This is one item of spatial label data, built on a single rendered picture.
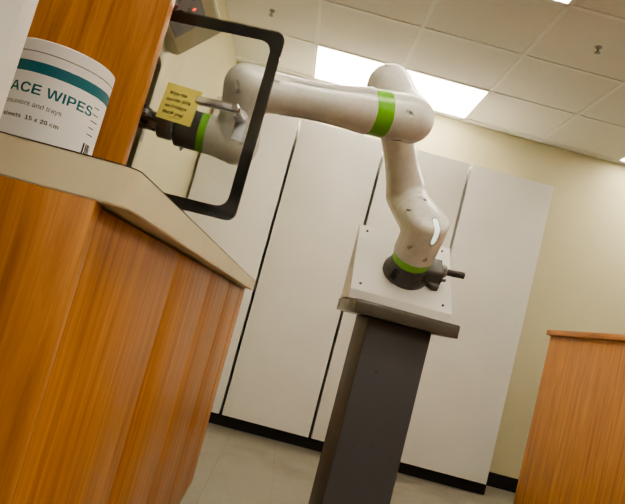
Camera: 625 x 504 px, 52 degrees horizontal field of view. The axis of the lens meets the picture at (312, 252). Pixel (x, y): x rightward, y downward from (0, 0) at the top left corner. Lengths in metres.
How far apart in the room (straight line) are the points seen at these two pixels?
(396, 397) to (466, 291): 2.66
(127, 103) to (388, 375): 1.11
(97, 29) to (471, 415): 3.78
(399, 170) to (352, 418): 0.74
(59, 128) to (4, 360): 0.32
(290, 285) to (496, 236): 1.48
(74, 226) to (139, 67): 0.73
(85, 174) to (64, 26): 0.78
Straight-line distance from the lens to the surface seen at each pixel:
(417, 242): 1.90
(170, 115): 1.35
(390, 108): 1.58
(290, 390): 4.42
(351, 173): 4.52
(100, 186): 0.63
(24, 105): 0.86
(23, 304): 0.64
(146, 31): 1.35
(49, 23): 1.41
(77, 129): 0.86
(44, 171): 0.65
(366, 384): 1.94
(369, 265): 2.04
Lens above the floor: 0.84
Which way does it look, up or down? 6 degrees up
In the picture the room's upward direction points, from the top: 15 degrees clockwise
